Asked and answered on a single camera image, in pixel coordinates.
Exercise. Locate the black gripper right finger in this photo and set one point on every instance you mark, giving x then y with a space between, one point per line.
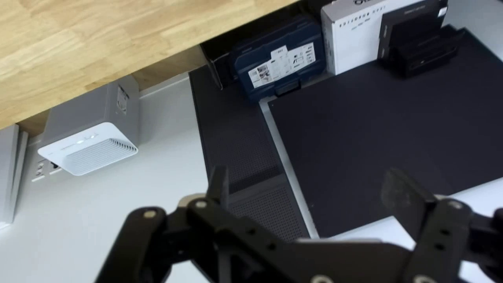
446 236

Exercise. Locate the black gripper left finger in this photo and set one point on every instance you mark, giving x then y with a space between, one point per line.
174 245

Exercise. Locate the narrow dark mesh panel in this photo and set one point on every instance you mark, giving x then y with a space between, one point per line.
230 135

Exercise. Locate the gray and white device box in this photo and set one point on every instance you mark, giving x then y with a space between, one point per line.
89 135

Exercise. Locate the black box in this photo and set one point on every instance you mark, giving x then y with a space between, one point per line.
419 47

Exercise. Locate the white Robotiq cardboard box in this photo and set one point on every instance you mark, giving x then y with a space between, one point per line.
352 41

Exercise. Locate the dark blue plastic case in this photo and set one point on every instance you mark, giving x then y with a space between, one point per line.
273 49

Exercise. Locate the white wall socket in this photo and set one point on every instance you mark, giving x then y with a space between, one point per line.
45 168

